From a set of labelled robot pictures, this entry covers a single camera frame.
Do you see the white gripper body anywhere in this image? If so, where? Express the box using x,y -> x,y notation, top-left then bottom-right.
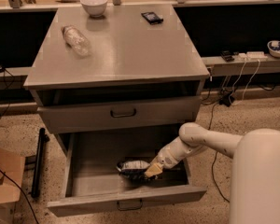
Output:
151,150 -> 178,169

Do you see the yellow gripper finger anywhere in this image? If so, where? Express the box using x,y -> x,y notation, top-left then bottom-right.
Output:
145,162 -> 163,178

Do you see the blue chip bag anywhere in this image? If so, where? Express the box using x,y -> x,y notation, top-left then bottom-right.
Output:
116,161 -> 158,181

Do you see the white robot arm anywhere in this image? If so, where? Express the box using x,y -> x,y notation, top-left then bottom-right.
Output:
145,122 -> 280,224

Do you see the open grey lower drawer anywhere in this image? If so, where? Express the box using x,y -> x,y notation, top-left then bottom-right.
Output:
48,125 -> 206,217

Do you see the grey drawer cabinet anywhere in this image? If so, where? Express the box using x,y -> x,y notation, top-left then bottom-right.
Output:
23,4 -> 211,147

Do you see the black power adapter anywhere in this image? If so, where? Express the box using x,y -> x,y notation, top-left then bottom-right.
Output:
219,95 -> 235,107

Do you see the black device on ledge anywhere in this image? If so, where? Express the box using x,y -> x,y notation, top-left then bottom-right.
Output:
220,50 -> 234,63

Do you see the black bar on floor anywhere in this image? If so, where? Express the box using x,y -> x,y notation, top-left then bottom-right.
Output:
31,128 -> 49,198

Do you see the white power strip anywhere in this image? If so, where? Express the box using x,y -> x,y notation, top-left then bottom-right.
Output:
238,51 -> 267,60

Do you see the small black box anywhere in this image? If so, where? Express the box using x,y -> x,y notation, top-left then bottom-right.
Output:
142,12 -> 163,25

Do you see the clear plastic bottle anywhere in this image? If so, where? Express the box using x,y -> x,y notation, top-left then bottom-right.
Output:
61,25 -> 91,57

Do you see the cardboard box left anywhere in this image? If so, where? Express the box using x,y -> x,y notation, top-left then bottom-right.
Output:
0,147 -> 25,224

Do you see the blue white bowl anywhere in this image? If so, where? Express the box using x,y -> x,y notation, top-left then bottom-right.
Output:
267,40 -> 280,58

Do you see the black lower drawer handle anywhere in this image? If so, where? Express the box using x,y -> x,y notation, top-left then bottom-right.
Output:
117,199 -> 143,211

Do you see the black drawer handle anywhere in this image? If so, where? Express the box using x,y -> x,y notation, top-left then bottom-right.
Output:
110,108 -> 137,119
117,199 -> 143,211

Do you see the black cable on floor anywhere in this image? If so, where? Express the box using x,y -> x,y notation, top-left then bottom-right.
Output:
207,100 -> 231,203

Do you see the black upper drawer handle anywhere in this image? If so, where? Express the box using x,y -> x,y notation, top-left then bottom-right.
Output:
110,108 -> 137,119

